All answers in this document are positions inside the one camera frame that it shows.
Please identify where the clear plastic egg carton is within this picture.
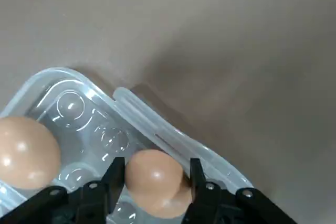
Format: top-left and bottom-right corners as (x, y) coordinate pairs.
(0, 67), (255, 224)

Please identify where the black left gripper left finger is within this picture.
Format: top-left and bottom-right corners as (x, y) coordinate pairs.
(0, 157), (125, 224)

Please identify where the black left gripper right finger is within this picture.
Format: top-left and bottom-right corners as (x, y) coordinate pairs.
(183, 158), (297, 224)

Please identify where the brown egg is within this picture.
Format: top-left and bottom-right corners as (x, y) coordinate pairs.
(125, 150), (192, 215)
(0, 116), (61, 190)

